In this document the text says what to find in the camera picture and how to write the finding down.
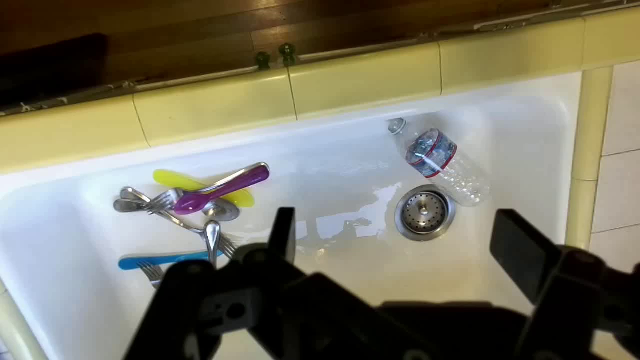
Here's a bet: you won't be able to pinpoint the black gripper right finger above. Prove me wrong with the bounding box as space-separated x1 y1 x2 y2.
489 208 640 360

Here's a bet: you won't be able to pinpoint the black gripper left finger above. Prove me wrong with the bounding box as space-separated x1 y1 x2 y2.
122 206 428 360

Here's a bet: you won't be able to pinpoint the metal sink drain strainer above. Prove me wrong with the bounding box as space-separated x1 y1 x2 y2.
394 185 457 242

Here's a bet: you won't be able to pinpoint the white kitchen sink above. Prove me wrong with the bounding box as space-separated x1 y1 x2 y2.
0 70 586 360

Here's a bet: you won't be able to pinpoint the blue plastic knife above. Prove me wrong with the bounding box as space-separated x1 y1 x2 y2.
118 250 211 272

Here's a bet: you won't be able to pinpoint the purple plastic spoon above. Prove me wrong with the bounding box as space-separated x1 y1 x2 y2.
169 165 271 217

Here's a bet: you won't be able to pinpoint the purple plastic utensil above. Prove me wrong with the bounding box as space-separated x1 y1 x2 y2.
151 168 256 211

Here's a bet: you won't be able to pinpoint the clear plastic water bottle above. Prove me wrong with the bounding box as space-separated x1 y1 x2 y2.
386 117 492 208

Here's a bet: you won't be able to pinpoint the cream lower kitchen cabinets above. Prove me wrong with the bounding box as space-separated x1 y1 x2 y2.
0 0 640 118

